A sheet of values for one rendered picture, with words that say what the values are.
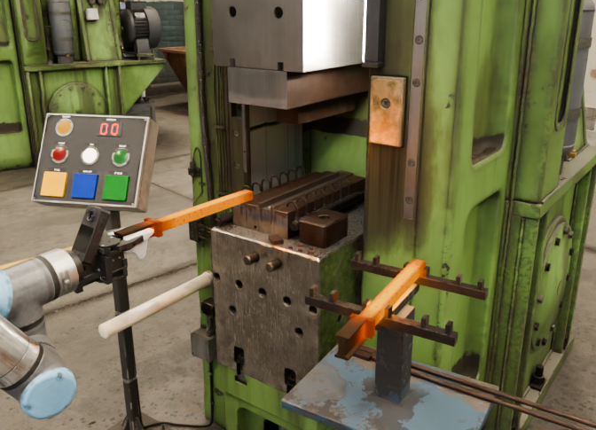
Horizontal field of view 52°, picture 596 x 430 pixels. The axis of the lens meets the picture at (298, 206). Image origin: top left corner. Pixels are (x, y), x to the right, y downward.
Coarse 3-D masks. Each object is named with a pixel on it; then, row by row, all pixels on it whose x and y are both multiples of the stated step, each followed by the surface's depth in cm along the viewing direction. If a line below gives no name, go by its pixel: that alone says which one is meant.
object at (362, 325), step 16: (400, 272) 132; (416, 272) 132; (384, 288) 125; (400, 288) 125; (384, 304) 118; (352, 320) 110; (368, 320) 111; (336, 336) 105; (352, 336) 108; (368, 336) 112; (352, 352) 107
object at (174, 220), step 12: (240, 192) 159; (252, 192) 160; (204, 204) 149; (216, 204) 150; (228, 204) 153; (168, 216) 140; (180, 216) 140; (192, 216) 144; (132, 228) 131; (144, 228) 132; (156, 228) 135; (168, 228) 138
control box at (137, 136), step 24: (48, 120) 189; (72, 120) 187; (96, 120) 186; (120, 120) 185; (144, 120) 183; (48, 144) 187; (72, 144) 186; (96, 144) 184; (120, 144) 183; (144, 144) 182; (48, 168) 186; (72, 168) 184; (96, 168) 183; (120, 168) 182; (144, 168) 182; (96, 192) 181; (144, 192) 183
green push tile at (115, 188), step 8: (112, 176) 181; (120, 176) 180; (128, 176) 180; (104, 184) 181; (112, 184) 180; (120, 184) 180; (128, 184) 180; (104, 192) 180; (112, 192) 180; (120, 192) 179; (120, 200) 179
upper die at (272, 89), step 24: (240, 72) 161; (264, 72) 156; (288, 72) 153; (312, 72) 161; (336, 72) 170; (360, 72) 181; (240, 96) 163; (264, 96) 158; (288, 96) 155; (312, 96) 163; (336, 96) 173
